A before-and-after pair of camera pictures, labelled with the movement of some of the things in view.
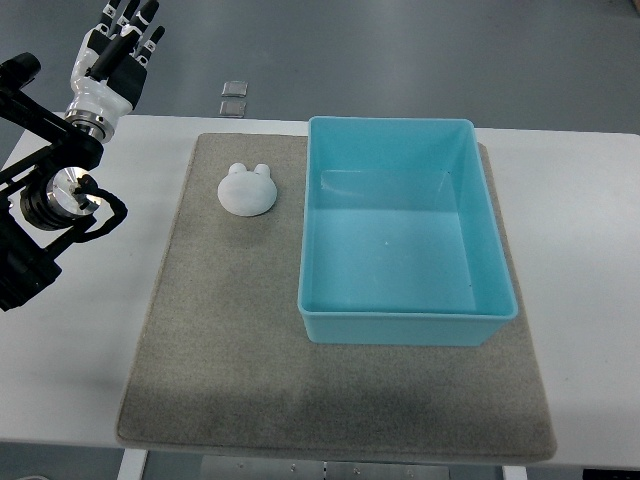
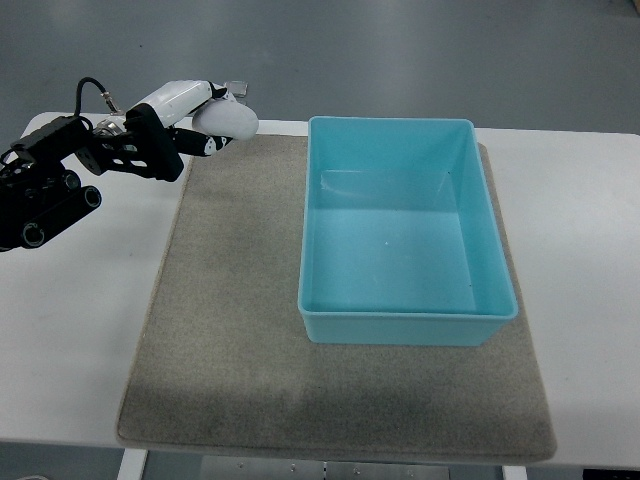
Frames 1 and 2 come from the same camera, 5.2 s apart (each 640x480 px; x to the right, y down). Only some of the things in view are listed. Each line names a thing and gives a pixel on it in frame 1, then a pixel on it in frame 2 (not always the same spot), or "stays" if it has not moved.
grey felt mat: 223,364 stays
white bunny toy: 247,193 → 226,118
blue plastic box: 400,238 stays
